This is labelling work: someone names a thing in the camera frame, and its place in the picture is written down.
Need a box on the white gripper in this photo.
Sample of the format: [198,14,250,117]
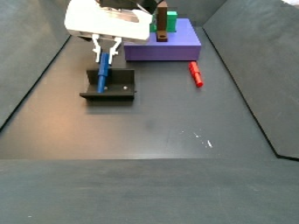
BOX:
[65,0,153,65]

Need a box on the blue cylindrical peg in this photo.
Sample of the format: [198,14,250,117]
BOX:
[98,52,110,93]

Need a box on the black angle fixture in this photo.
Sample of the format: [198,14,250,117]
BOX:
[79,68,137,101]

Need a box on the green U-shaped block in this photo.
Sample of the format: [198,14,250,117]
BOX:
[150,10,178,32]

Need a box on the purple base block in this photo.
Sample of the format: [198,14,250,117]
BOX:
[125,18,202,61]

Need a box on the red cylindrical peg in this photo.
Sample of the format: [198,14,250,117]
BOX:
[189,61,203,88]

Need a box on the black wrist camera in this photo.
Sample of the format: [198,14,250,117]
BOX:
[95,0,163,14]

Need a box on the brown L-shaped bracket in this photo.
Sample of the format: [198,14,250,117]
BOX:
[155,0,169,42]

